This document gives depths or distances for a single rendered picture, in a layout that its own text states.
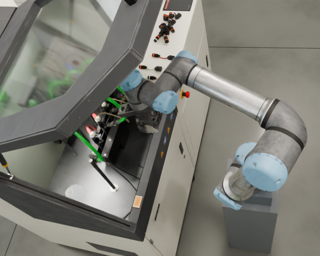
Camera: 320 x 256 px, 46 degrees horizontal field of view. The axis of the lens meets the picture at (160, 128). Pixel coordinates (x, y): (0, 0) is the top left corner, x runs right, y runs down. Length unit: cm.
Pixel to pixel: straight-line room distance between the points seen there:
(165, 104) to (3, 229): 215
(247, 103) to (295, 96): 186
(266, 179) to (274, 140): 10
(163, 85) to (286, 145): 40
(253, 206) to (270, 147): 73
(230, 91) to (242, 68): 199
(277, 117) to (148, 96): 39
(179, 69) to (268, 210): 82
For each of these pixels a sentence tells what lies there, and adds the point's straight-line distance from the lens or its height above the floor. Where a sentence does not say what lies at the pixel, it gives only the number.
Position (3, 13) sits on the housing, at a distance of 177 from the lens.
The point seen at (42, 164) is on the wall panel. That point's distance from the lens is 193.
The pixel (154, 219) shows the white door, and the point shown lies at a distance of 188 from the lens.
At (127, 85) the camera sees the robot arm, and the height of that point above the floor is 156.
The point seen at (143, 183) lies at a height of 95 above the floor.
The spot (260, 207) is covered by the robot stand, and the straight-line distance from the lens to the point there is 176.
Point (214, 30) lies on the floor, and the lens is 344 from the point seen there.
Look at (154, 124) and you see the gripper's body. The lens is 139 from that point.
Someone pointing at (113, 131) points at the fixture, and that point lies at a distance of 182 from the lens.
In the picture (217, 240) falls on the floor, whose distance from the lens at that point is 255.
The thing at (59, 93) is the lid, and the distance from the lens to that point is 89.
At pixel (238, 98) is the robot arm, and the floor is 152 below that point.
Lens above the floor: 247
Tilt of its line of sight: 58 degrees down
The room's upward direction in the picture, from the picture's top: 23 degrees counter-clockwise
